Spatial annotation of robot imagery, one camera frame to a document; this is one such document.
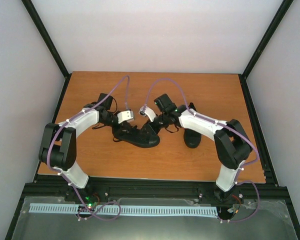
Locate black sneaker one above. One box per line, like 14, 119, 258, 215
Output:
112, 125, 160, 149

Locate black sneaker with laces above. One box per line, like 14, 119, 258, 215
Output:
183, 128, 202, 149

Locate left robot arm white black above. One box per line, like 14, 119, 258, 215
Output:
38, 93, 134, 202

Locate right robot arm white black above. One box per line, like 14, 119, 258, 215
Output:
139, 94, 260, 203

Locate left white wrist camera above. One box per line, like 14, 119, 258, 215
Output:
117, 110, 135, 124

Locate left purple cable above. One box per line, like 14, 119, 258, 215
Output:
46, 75, 131, 222

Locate purple cable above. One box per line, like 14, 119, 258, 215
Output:
46, 75, 131, 222
140, 77, 262, 224

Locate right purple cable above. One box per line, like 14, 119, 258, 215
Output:
140, 77, 262, 224

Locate white slotted cable duct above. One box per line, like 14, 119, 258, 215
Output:
28, 203, 218, 218

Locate grey metal base plate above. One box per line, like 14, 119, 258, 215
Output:
12, 197, 297, 240

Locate left black corner post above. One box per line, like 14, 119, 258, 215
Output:
21, 0, 70, 80

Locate black corner post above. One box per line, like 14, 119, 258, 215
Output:
21, 0, 70, 80
241, 0, 295, 78

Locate right black corner post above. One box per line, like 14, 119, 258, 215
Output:
241, 0, 295, 78

